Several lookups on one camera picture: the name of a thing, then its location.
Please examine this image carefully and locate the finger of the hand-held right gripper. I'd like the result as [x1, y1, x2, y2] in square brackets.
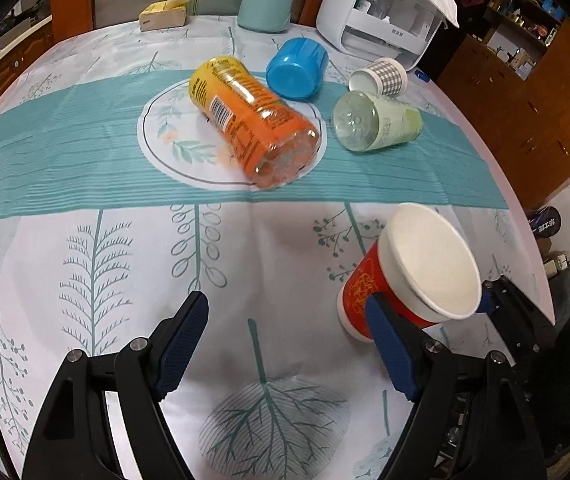
[477, 275, 558, 361]

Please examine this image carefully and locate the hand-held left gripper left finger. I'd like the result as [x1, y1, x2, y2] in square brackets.
[21, 290, 211, 480]

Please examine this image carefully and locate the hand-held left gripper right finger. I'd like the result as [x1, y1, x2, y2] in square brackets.
[366, 293, 546, 480]

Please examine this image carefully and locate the red paper cup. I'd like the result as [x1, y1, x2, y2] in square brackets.
[336, 202, 483, 344]

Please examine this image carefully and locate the pale green plastic cup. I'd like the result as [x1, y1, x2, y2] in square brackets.
[333, 91, 423, 153]

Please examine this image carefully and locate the grey checked paper cup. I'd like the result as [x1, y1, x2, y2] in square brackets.
[349, 58, 409, 97]

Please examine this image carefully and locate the blue plastic cup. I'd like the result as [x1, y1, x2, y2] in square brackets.
[265, 37, 330, 101]

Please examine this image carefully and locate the dark printed bag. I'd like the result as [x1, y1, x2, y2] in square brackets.
[527, 205, 570, 234]

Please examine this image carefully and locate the brown wooden cabinet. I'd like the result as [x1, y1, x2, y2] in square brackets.
[437, 10, 570, 211]

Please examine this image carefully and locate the orange plastic bottle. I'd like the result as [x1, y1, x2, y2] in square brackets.
[188, 56, 322, 190]

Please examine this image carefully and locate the wooden shelf with trinkets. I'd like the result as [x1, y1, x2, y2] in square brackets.
[482, 0, 566, 68]

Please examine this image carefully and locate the white water dispenser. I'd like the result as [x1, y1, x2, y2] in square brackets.
[316, 0, 440, 70]

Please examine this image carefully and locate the wooden tissue box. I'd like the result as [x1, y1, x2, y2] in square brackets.
[138, 0, 193, 32]

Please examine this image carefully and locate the low wooden sideboard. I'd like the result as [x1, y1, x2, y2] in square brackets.
[0, 14, 57, 111]

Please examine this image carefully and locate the teal ceramic canister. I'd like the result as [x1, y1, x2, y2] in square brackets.
[237, 0, 296, 34]

